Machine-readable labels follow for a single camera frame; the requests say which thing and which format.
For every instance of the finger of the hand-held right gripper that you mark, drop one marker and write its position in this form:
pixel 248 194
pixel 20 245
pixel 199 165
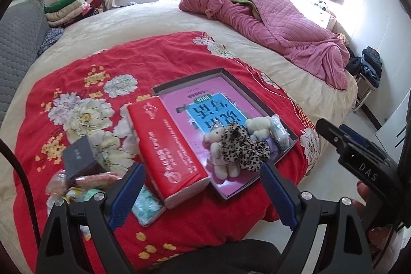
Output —
pixel 354 136
pixel 332 134

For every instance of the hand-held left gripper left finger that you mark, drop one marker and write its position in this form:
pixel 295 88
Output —
pixel 126 193

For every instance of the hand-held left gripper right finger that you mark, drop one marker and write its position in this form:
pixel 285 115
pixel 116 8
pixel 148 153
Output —
pixel 277 193

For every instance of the white green wet wipes packet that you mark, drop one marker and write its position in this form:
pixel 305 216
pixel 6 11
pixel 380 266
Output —
pixel 149 206

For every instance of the green sponge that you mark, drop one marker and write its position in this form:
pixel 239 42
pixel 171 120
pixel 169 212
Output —
pixel 82 195

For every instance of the brown leopard print scrunchie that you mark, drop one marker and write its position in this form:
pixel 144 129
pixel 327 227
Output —
pixel 253 155

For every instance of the white green tissue packet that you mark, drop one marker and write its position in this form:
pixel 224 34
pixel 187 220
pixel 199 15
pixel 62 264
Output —
pixel 278 132

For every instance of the white bear purple dress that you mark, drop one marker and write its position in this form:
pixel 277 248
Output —
pixel 258 126

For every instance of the cream bear lilac sequin dress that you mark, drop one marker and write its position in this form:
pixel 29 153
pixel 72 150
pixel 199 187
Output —
pixel 213 136

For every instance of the dark cardboard box tray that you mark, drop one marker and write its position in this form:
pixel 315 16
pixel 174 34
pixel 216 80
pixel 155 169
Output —
pixel 186 83

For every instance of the person's right hand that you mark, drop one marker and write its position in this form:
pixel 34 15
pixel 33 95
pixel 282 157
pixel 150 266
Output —
pixel 361 197

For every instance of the red tissue pack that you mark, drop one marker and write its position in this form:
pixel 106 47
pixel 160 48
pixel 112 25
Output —
pixel 167 148

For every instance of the small dark grey box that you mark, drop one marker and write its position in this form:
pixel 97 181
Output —
pixel 77 155

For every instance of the pink packet clear wrap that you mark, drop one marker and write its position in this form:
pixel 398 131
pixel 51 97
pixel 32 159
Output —
pixel 57 184

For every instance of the dark clothes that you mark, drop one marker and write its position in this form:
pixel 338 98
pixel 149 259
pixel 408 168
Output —
pixel 353 65

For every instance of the stack of blue jeans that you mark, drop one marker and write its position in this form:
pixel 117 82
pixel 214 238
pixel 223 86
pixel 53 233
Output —
pixel 371 60

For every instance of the pink book blue title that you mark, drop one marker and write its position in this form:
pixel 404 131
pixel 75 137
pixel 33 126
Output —
pixel 189 120

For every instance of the white nightstand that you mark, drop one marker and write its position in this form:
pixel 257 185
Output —
pixel 324 18

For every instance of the pink quilted duvet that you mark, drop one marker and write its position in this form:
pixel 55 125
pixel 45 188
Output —
pixel 273 23

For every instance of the red floral blanket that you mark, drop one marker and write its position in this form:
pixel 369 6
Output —
pixel 160 46

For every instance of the dark blue patterned pillow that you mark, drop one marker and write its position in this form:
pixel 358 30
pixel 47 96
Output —
pixel 51 38

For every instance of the grey quilted headboard cushion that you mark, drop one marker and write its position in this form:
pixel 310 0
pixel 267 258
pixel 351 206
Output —
pixel 16 46

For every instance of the stack of folded clothes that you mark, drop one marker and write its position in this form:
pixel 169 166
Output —
pixel 70 10

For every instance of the metal frame stool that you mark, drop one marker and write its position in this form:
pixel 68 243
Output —
pixel 368 83

